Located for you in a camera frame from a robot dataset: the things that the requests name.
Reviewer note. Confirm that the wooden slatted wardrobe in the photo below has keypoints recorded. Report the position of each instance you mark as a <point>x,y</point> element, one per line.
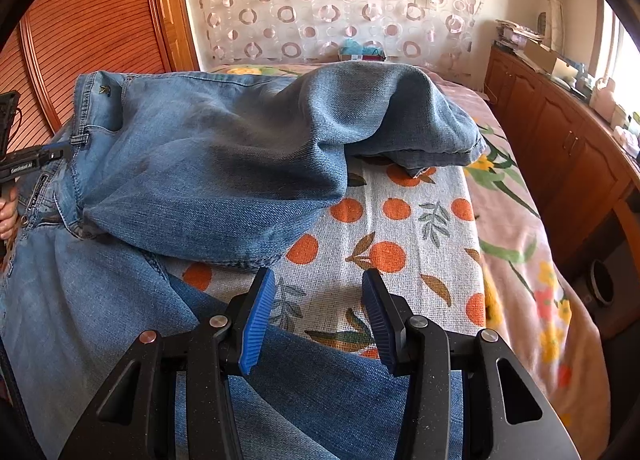
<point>57,40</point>

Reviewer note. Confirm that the pink floral blanket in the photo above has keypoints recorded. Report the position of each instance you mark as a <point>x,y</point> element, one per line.
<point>527,301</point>

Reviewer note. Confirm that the blue denim jeans playboy logo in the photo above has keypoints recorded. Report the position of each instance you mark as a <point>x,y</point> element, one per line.
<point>226,170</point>

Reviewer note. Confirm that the cardboard box on cabinet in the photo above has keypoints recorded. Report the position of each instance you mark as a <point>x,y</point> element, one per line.
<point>548,60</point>

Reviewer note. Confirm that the person left hand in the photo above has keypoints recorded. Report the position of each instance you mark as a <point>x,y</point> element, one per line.
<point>8,215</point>

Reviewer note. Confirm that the wooden sideboard cabinet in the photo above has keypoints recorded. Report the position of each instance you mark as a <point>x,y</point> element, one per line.
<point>583,184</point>

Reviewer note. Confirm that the cardboard box with blue cloth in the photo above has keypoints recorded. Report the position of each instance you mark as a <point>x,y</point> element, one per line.
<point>353,51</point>

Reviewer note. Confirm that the orange fruit print bed sheet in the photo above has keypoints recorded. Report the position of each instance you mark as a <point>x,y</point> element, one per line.
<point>420,234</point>

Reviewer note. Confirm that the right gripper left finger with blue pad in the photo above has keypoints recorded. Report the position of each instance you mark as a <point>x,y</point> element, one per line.
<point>248,315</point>

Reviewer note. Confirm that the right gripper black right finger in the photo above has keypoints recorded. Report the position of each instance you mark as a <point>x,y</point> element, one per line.
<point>386,323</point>

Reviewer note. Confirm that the pink thermos jug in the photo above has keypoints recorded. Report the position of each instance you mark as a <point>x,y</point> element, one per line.
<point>602,98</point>

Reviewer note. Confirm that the window with wooden frame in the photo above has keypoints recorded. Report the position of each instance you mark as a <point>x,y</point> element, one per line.
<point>615,55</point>

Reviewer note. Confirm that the stack of books and papers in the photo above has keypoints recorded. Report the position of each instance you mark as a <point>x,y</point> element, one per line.
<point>515,35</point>

